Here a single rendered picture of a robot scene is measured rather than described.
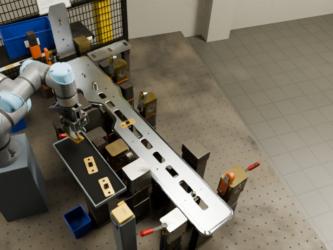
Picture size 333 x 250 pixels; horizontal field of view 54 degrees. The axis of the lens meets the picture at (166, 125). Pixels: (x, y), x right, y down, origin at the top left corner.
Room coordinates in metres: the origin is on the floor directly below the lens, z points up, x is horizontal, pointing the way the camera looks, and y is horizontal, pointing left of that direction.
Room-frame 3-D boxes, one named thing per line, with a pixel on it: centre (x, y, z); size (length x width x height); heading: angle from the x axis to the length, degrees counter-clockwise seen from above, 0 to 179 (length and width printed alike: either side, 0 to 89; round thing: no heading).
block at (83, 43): (1.81, 0.58, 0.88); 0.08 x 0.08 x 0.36; 40
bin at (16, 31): (1.76, 0.90, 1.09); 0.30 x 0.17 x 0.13; 123
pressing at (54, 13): (1.73, 0.67, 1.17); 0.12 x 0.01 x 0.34; 130
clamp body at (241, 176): (0.84, -0.33, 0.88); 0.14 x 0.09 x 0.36; 130
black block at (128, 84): (1.49, 0.24, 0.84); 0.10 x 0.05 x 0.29; 130
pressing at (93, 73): (1.15, 0.19, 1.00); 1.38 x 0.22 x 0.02; 40
